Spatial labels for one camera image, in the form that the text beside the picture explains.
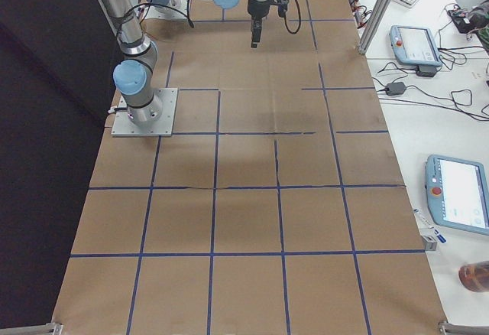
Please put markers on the far teach pendant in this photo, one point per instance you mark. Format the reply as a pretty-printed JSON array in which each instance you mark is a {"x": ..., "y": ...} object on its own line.
[{"x": 414, "y": 46}]

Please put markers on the amber glass bottle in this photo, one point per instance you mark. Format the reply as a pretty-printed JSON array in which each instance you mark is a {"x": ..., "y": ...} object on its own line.
[{"x": 474, "y": 277}]

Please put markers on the black power adapter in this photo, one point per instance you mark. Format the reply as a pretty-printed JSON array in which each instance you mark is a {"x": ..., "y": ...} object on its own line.
[{"x": 395, "y": 89}]

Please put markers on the aluminium frame post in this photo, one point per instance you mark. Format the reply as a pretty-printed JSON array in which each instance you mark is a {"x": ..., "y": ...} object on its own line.
[{"x": 371, "y": 27}]

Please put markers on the near teach pendant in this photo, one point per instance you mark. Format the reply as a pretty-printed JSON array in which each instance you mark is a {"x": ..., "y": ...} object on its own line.
[{"x": 457, "y": 193}]

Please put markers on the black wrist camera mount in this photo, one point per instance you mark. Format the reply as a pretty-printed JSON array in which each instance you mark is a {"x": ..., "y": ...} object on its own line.
[{"x": 282, "y": 7}]

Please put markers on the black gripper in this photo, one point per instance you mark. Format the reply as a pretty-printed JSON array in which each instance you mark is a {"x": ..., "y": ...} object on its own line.
[{"x": 255, "y": 9}]

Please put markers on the brown paper table cover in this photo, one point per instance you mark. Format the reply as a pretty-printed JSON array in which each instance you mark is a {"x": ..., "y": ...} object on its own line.
[{"x": 276, "y": 207}]

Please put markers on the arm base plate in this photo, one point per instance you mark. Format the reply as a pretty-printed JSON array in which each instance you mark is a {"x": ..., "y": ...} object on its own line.
[
  {"x": 170, "y": 14},
  {"x": 156, "y": 119}
]

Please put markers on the teach pendant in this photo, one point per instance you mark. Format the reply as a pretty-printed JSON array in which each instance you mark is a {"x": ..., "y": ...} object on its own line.
[
  {"x": 457, "y": 193},
  {"x": 414, "y": 46}
]

